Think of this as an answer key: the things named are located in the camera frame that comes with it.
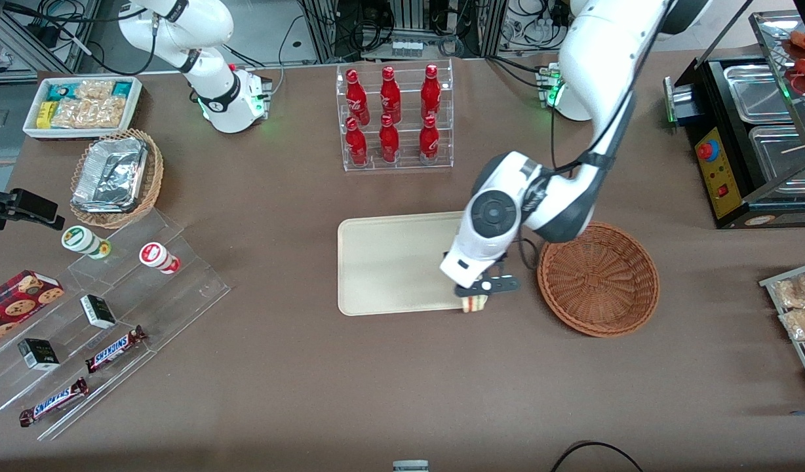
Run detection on red cola bottle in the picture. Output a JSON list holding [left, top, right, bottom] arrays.
[[419, 115, 440, 162], [380, 66, 402, 123], [379, 114, 400, 163], [421, 64, 441, 119], [345, 69, 370, 125], [345, 117, 368, 166]]

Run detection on clear acrylic stepped stand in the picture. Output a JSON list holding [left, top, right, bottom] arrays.
[[0, 208, 231, 441]]

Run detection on black loose cable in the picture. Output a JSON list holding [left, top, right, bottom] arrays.
[[550, 441, 643, 472]]

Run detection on green sunflower yogurt cup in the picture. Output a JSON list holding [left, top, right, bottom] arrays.
[[62, 226, 112, 260]]

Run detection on clear fried snack packet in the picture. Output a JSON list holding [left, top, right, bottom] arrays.
[[772, 274, 805, 309], [779, 307, 805, 342]]

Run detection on round brown wicker basket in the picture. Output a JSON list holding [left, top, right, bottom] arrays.
[[538, 222, 660, 338]]

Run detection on silver foil packet stack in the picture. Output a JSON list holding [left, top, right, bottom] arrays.
[[73, 136, 147, 212]]

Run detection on clear acrylic bottle rack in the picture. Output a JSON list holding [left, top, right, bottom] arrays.
[[336, 59, 454, 172]]

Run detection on black hot food warmer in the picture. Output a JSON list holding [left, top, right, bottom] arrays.
[[663, 10, 805, 230]]

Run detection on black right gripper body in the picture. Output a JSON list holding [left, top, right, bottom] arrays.
[[0, 187, 66, 231]]

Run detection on grey snack display tray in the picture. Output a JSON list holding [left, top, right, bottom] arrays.
[[760, 261, 805, 401]]

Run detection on Snickers chocolate bar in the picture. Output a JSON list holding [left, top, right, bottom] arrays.
[[85, 326, 147, 374], [19, 378, 90, 427]]

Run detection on clear rice cracker packet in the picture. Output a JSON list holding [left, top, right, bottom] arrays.
[[75, 80, 115, 100], [52, 98, 125, 129]]

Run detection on oval light wicker basket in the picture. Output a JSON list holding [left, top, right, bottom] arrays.
[[69, 128, 164, 229]]

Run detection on cream plastic tray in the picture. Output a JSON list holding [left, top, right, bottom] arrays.
[[338, 211, 482, 317]]

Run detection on red strawberry yogurt cup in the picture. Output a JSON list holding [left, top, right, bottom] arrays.
[[139, 242, 180, 275]]

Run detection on stainless steel pan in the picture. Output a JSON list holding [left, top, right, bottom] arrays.
[[724, 64, 795, 124], [749, 125, 805, 195]]

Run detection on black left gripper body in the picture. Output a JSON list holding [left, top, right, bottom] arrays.
[[455, 275, 522, 298]]

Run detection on white rectangular snack bin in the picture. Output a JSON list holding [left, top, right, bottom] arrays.
[[22, 77, 143, 140]]

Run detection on red tartan cookie box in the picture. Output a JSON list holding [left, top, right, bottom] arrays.
[[0, 270, 66, 348]]

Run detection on small black box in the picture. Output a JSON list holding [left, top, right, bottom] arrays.
[[18, 338, 60, 371], [80, 294, 117, 329]]

